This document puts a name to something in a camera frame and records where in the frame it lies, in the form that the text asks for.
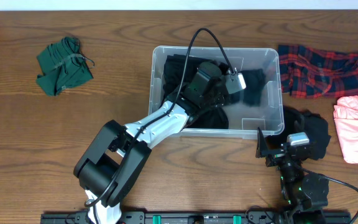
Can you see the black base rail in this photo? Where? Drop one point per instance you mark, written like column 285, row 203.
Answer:
column 253, row 216

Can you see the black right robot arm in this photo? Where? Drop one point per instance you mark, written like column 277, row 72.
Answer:
column 305, row 192

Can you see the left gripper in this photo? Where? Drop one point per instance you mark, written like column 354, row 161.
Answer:
column 219, row 102

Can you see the pink folded garment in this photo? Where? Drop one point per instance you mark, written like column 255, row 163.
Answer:
column 346, row 122

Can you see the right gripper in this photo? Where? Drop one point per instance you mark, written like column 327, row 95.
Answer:
column 276, row 156

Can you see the dark green folded garment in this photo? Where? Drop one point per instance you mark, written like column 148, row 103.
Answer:
column 63, row 66

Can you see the navy garment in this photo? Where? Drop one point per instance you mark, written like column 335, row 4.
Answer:
column 251, row 95

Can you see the red plaid shirt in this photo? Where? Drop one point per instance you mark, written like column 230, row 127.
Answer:
column 310, row 73

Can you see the black garment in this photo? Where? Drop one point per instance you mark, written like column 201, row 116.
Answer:
column 172, row 73
column 315, row 127

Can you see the clear plastic storage bin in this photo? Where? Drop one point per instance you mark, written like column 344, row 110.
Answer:
column 243, row 119

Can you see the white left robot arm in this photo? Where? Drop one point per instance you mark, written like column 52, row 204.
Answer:
column 110, row 166

